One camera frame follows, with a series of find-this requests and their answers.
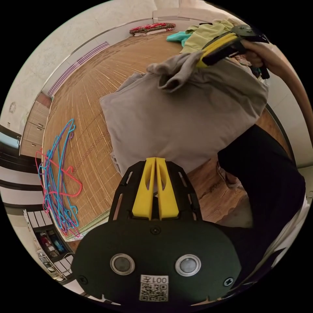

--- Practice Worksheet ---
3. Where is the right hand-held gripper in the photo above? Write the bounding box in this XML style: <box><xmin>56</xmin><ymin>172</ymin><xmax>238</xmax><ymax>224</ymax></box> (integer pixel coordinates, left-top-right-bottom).
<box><xmin>196</xmin><ymin>24</ymin><xmax>271</xmax><ymax>79</ymax></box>

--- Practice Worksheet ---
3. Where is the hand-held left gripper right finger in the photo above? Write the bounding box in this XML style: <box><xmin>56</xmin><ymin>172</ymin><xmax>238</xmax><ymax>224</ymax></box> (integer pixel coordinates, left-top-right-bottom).
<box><xmin>156</xmin><ymin>157</ymin><xmax>179</xmax><ymax>220</ymax></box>

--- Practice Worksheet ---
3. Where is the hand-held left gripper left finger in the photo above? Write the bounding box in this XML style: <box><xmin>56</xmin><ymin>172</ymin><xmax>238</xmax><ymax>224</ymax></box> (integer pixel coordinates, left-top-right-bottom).
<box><xmin>132</xmin><ymin>157</ymin><xmax>156</xmax><ymax>220</ymax></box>

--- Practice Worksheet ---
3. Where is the brown long sleeve shirt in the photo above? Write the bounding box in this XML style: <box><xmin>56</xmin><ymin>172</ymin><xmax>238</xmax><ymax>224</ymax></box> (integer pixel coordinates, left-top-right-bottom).
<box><xmin>99</xmin><ymin>51</ymin><xmax>269</xmax><ymax>178</ymax></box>

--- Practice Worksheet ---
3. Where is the person's right forearm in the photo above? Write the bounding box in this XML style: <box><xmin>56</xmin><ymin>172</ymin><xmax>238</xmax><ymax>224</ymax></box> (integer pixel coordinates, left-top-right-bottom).
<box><xmin>259</xmin><ymin>44</ymin><xmax>305</xmax><ymax>169</ymax></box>

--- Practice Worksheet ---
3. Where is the person's right hand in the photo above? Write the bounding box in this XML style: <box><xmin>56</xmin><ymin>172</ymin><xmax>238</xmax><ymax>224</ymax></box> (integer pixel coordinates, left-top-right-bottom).
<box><xmin>240</xmin><ymin>40</ymin><xmax>267</xmax><ymax>68</ymax></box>

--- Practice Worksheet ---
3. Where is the pile of clothes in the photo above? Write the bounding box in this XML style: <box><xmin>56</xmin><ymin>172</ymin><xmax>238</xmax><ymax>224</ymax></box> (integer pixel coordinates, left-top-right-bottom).
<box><xmin>166</xmin><ymin>18</ymin><xmax>266</xmax><ymax>79</ymax></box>

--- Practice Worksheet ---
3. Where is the red patterned folded blanket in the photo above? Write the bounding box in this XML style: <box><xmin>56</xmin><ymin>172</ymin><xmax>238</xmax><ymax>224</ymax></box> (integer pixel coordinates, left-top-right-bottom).
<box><xmin>129</xmin><ymin>22</ymin><xmax>176</xmax><ymax>37</ymax></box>

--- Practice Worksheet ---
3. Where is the red clothes hanger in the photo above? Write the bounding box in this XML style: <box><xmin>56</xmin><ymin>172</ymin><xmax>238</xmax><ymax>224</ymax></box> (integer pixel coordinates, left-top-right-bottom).
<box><xmin>35</xmin><ymin>150</ymin><xmax>83</xmax><ymax>197</ymax></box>

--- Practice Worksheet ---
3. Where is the person's body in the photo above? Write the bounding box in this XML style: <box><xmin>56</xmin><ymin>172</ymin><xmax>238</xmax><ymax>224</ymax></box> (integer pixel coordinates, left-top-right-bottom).
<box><xmin>216</xmin><ymin>125</ymin><xmax>311</xmax><ymax>291</ymax></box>

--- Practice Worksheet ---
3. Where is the pink clothes hanger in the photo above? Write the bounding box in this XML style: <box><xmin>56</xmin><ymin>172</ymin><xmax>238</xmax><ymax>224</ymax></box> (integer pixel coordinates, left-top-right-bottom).
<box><xmin>42</xmin><ymin>193</ymin><xmax>81</xmax><ymax>238</ymax></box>

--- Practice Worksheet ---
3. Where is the blue clothes hanger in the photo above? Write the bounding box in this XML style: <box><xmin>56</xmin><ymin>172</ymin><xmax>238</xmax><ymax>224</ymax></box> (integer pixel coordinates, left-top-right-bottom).
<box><xmin>39</xmin><ymin>119</ymin><xmax>79</xmax><ymax>229</ymax></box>

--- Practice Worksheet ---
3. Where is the shelf with household items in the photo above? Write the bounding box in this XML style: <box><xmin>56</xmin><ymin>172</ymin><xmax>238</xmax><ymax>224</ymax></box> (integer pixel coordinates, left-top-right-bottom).
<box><xmin>23</xmin><ymin>210</ymin><xmax>76</xmax><ymax>284</ymax></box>

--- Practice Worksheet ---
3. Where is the wooden cupboard with drawers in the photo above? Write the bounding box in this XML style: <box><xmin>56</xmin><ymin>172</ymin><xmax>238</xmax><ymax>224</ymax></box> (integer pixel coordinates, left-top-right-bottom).
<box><xmin>19</xmin><ymin>93</ymin><xmax>53</xmax><ymax>157</ymax></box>

